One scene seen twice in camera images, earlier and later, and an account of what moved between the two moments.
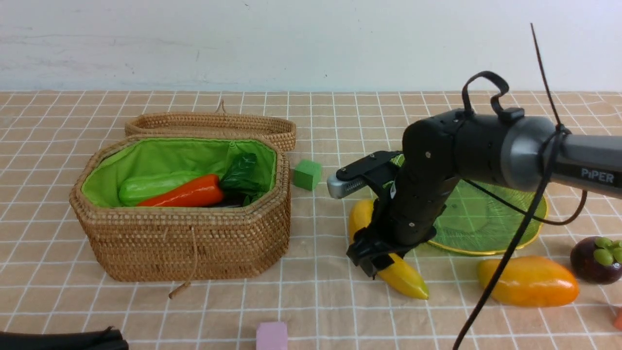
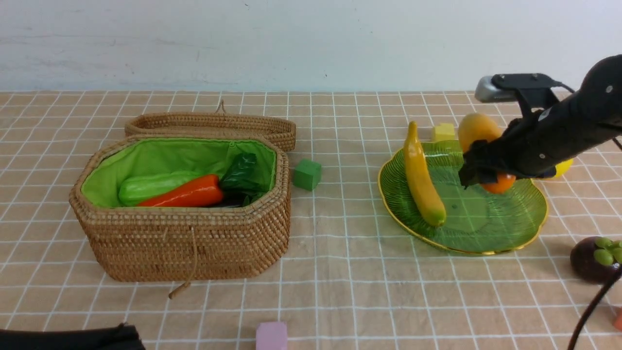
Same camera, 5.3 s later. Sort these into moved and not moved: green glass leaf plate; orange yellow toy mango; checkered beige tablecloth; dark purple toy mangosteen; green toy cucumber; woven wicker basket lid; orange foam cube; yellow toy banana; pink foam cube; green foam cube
Moved: yellow toy banana; orange yellow toy mango
Not moved: dark purple toy mangosteen; green toy cucumber; checkered beige tablecloth; green glass leaf plate; pink foam cube; orange foam cube; green foam cube; woven wicker basket lid
